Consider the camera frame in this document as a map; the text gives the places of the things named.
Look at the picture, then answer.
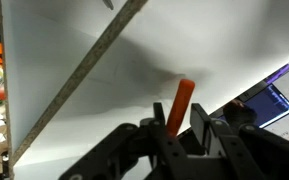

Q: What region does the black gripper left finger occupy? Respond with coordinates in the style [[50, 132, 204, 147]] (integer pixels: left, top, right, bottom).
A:
[[58, 102, 199, 180]]

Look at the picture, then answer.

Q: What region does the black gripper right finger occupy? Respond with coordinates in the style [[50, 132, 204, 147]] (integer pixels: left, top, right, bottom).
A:
[[189, 102, 289, 180]]

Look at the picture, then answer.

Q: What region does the tall white open shelf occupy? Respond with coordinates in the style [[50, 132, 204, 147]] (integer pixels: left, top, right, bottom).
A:
[[0, 0, 289, 180]]

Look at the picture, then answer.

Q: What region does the seated person dark hair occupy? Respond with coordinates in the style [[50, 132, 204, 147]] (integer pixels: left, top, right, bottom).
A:
[[222, 98, 259, 126]]

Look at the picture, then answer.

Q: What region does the monitor with purple screen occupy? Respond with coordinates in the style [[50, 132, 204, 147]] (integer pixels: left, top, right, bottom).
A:
[[213, 83, 289, 130]]

